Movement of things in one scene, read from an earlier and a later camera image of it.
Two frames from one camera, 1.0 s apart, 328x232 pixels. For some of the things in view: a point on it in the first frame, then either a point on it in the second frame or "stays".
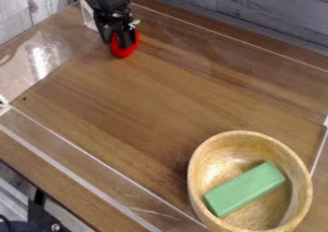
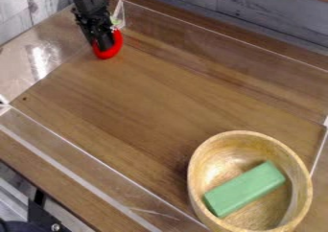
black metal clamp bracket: (42, 220) stays
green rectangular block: (244, 189) stays
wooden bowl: (249, 183) stays
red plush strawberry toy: (123, 52) -> (114, 50)
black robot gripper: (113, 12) -> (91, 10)
